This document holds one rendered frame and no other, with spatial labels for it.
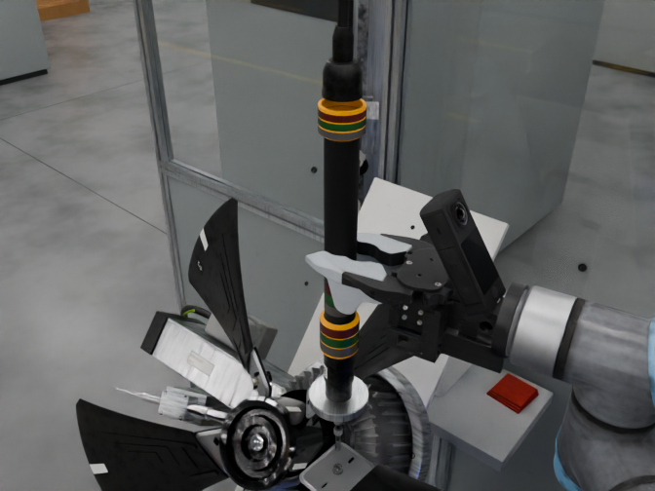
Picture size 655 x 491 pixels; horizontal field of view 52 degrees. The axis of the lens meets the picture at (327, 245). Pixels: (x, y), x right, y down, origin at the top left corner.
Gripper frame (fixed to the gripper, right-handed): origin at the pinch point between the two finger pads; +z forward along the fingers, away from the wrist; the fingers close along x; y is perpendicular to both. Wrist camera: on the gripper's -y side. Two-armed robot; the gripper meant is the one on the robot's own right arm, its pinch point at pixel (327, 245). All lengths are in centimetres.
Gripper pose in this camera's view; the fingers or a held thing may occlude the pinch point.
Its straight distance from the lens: 68.3
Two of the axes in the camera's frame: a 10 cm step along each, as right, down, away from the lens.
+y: -0.1, 8.5, 5.3
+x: 4.9, -4.6, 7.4
